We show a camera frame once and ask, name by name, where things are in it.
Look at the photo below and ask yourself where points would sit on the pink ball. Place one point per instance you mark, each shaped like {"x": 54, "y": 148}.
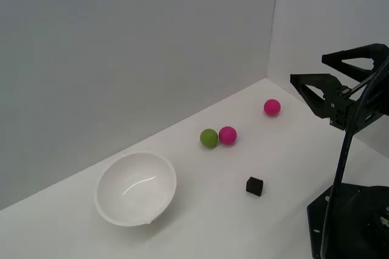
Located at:
{"x": 272, "y": 107}
{"x": 227, "y": 135}

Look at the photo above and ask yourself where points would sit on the green ball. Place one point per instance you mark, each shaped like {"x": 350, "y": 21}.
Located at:
{"x": 208, "y": 138}

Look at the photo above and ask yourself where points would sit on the black foam box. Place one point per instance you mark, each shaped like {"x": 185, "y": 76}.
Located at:
{"x": 254, "y": 186}

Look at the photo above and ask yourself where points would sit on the white bowl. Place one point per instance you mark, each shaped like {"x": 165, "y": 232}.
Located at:
{"x": 136, "y": 189}

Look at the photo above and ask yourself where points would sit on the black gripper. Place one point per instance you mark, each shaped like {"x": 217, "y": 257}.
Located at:
{"x": 337, "y": 113}

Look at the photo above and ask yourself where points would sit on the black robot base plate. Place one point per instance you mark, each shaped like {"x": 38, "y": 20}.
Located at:
{"x": 317, "y": 216}

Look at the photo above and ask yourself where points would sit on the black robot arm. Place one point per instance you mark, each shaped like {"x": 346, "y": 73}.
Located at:
{"x": 367, "y": 222}

